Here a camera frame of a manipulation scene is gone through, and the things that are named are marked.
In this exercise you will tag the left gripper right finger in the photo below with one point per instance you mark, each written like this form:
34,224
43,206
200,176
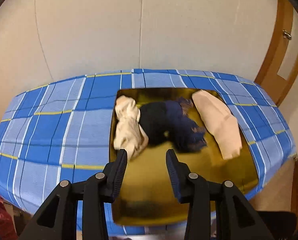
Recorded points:
178,174

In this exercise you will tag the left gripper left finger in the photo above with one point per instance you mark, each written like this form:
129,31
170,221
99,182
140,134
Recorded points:
115,172

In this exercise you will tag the navy lace underwear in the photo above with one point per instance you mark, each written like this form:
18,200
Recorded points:
184,133

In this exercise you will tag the beige stocking bundle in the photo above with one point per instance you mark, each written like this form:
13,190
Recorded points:
129,135

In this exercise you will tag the peach garment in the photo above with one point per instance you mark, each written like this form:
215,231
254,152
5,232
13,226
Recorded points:
219,122

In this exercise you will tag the black sock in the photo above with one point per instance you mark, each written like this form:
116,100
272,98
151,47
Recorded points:
154,122

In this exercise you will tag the gold lined dark box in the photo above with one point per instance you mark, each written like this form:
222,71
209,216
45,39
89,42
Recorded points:
146,197

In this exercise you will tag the blue plaid bed sheet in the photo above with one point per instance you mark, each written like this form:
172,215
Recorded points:
61,130

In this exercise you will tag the wooden door frame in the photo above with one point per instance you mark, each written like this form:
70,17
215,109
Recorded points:
279,69

